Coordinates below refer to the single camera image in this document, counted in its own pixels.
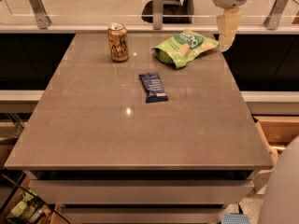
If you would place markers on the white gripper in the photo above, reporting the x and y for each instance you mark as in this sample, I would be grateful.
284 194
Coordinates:
228 22

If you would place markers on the green rice chip bag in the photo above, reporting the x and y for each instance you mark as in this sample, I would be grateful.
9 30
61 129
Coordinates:
183 48

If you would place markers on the green bag in bin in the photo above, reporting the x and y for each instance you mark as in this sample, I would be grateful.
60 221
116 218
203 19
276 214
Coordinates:
24 209

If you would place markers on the black office chair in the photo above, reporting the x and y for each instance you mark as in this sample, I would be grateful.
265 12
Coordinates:
178 11

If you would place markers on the blue snack bar wrapper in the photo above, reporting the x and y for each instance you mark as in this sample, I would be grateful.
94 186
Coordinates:
153 87

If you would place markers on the gold soda can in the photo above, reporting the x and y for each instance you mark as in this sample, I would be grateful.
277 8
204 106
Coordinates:
117 38

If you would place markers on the cardboard box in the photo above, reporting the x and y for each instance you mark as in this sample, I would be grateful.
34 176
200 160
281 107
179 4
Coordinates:
275 134

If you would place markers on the blue mesh object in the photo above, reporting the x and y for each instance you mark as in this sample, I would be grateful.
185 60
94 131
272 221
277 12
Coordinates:
235 219

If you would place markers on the grey table drawer unit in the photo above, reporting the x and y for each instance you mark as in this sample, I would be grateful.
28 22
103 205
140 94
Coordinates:
143 201

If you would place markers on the middle metal railing bracket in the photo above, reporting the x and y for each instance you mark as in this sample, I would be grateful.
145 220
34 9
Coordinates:
157 14

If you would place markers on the metal railing bracket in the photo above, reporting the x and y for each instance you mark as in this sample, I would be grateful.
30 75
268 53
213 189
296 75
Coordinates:
273 19
43 20
157 14

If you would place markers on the right metal railing bracket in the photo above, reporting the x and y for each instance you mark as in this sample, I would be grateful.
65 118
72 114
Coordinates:
273 19

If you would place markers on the left metal railing bracket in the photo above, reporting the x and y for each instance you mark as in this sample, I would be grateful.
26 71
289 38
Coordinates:
43 20

